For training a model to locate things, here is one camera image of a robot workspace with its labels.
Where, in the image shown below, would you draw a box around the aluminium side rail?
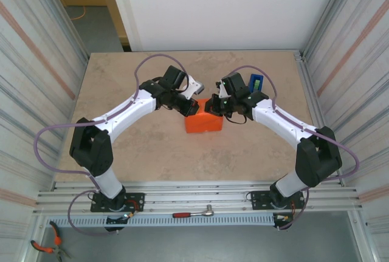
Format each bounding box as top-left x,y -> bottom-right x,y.
293,49 -> 346,187

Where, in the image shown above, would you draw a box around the orange floor cable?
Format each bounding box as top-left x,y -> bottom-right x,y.
70,5 -> 88,21

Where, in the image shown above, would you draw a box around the white door frame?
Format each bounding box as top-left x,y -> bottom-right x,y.
105,0 -> 143,52

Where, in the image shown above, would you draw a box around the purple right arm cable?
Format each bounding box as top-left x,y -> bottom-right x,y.
232,66 -> 360,231

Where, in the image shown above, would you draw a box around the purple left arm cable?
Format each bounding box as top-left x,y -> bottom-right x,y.
33,53 -> 188,237

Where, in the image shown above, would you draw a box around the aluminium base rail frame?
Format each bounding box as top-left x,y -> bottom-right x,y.
33,181 -> 364,214

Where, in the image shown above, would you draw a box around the red-handled ratchet wrench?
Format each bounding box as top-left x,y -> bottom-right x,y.
172,204 -> 216,219

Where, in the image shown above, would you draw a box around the orange-handled pliers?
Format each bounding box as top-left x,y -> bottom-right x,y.
30,221 -> 72,260

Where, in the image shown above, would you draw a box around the orange wrapping paper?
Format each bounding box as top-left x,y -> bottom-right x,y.
184,97 -> 225,134

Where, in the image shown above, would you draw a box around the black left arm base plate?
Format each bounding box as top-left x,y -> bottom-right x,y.
90,192 -> 145,213

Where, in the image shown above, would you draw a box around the grey slotted cable duct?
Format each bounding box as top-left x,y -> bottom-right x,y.
45,215 -> 276,228

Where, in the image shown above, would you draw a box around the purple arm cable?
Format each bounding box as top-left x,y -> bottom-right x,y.
232,66 -> 360,231
33,53 -> 188,237

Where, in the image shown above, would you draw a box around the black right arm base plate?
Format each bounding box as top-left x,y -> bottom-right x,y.
250,189 -> 306,211

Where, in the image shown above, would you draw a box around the blue tape dispenser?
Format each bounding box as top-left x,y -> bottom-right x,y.
247,73 -> 264,92

